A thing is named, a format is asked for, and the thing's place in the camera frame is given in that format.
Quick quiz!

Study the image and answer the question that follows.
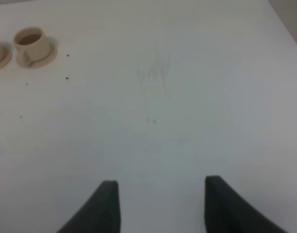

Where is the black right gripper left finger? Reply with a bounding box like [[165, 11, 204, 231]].
[[59, 181, 121, 233]]

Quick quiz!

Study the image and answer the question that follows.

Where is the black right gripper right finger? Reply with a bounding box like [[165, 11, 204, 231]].
[[204, 176, 285, 233]]

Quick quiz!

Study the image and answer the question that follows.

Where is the beige right cup saucer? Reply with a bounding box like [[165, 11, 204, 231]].
[[16, 43, 58, 69]]

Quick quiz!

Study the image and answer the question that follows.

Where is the beige right teacup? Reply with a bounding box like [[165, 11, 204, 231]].
[[13, 27, 51, 67]]

